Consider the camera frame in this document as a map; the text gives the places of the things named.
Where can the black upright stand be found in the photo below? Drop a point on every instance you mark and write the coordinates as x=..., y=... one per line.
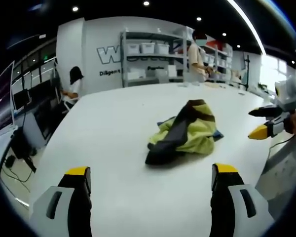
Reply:
x=247, y=71

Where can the yellow-green and dark garment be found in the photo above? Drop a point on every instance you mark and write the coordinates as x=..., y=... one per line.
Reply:
x=195, y=133

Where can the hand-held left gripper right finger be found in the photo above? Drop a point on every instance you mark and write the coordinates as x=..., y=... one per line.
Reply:
x=239, y=209

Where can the black computer monitor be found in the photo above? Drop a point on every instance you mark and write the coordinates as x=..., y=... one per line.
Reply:
x=21, y=98

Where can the white office chair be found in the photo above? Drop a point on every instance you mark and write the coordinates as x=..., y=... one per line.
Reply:
x=64, y=100

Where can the grey metal shelving rack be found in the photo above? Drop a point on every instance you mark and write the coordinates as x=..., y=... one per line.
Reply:
x=124, y=61
x=215, y=53

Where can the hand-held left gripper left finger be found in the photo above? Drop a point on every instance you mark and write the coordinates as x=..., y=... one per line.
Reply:
x=51, y=209

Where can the long ceiling light strip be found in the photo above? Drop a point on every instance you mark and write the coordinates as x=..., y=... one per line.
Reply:
x=251, y=27

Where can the white storage bin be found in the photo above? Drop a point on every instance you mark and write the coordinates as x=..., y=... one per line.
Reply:
x=162, y=48
x=133, y=49
x=148, y=48

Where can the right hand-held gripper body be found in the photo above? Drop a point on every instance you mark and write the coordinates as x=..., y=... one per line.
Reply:
x=287, y=96

